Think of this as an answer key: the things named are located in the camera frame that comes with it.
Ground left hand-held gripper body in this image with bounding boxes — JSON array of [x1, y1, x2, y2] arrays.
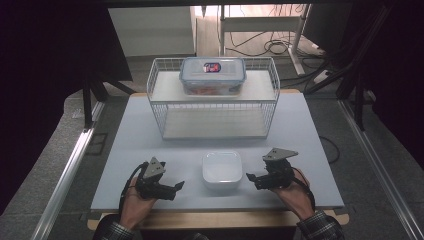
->
[[134, 156, 178, 202]]

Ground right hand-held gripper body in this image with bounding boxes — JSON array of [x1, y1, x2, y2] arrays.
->
[[255, 147, 300, 191]]

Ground white square bowl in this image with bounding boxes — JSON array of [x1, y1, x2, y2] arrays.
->
[[201, 149, 244, 191]]

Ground white wire shelf rack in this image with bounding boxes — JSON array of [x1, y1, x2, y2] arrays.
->
[[146, 56, 281, 141]]

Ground clear lidded food container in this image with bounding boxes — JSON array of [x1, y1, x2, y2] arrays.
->
[[178, 56, 248, 98]]

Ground person's left hand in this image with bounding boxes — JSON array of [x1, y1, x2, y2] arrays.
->
[[118, 175, 158, 232]]

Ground person's right hand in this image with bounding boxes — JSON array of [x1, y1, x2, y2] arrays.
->
[[269, 167, 316, 222]]

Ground black floor plate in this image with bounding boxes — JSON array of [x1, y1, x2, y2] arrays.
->
[[85, 132, 110, 156]]

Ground black metal stand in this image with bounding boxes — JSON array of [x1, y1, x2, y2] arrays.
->
[[82, 73, 136, 130], [302, 3, 395, 132]]

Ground white power strip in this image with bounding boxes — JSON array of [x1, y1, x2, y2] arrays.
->
[[312, 69, 332, 85]]

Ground white cabinet panel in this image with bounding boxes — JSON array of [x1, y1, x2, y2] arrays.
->
[[107, 6, 197, 58]]

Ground black curtain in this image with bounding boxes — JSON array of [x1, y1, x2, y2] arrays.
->
[[361, 0, 424, 169], [0, 0, 134, 215]]

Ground left hand-held gripper black cable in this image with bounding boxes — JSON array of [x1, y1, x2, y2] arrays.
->
[[118, 161, 150, 218]]

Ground hand-held gripper black cable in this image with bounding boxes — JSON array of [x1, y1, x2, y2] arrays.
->
[[291, 167, 317, 214], [118, 161, 150, 218]]

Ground right hand-held gripper black cable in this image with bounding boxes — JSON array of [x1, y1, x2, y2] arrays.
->
[[291, 167, 317, 214]]

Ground black floor cable loop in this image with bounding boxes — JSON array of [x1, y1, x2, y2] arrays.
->
[[318, 135, 341, 165]]

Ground aluminium floor rail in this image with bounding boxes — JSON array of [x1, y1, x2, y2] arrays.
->
[[337, 99, 424, 240], [30, 100, 106, 240]]

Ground black cables on floor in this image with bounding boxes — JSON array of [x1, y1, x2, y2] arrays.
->
[[225, 30, 323, 58]]

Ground white desk frame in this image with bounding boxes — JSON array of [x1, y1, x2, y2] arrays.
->
[[218, 3, 313, 76]]

